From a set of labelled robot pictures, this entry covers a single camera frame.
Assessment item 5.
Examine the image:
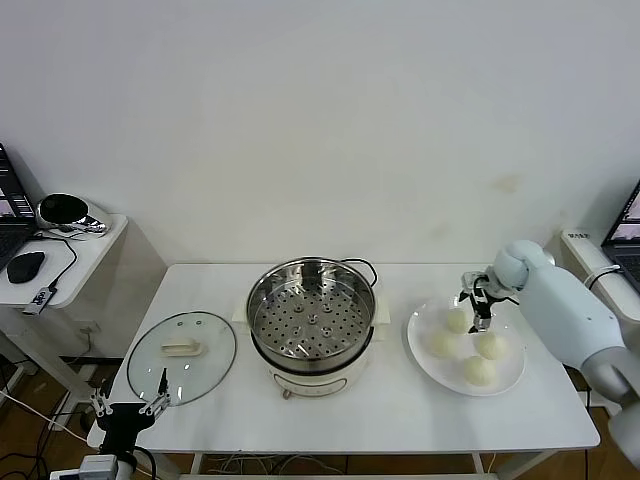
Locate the white floor cable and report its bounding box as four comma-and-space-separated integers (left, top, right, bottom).
0, 388, 76, 432

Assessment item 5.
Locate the black cooker power cable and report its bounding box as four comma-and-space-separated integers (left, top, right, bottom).
339, 257, 380, 290

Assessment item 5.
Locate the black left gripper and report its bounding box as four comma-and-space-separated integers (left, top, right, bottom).
89, 367, 173, 456

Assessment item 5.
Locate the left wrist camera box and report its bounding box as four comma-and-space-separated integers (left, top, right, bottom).
77, 453, 120, 480

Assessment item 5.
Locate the round glass pot lid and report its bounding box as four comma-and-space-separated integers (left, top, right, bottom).
126, 310, 238, 407

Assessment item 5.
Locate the black computer mouse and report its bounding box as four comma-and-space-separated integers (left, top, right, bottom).
6, 251, 46, 285

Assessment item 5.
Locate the shiny chrome headset device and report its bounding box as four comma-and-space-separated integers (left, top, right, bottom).
36, 192, 110, 237

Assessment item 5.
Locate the cream electric cooker base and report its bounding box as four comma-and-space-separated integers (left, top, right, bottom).
230, 289, 392, 401

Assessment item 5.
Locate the white cable bundle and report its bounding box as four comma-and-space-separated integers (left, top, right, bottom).
203, 452, 347, 476

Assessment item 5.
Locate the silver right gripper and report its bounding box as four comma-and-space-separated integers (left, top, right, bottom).
456, 269, 504, 335

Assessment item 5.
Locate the round white plate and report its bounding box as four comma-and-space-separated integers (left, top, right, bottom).
406, 295, 527, 398

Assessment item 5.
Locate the black open laptop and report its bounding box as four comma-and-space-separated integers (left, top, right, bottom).
599, 179, 640, 292
0, 142, 40, 271

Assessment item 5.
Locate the white steamed baozi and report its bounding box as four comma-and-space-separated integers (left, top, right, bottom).
462, 354, 499, 389
444, 308, 471, 334
426, 332, 461, 359
473, 332, 510, 362

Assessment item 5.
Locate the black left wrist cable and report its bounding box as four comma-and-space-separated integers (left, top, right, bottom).
132, 444, 157, 480

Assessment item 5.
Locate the grey usb hub with cable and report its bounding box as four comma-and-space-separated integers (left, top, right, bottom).
22, 234, 79, 316

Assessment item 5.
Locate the white side table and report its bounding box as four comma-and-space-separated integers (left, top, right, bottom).
0, 213, 169, 401
544, 227, 640, 326

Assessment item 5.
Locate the perforated steel steamer basket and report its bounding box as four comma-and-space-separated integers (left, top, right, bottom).
247, 255, 377, 374

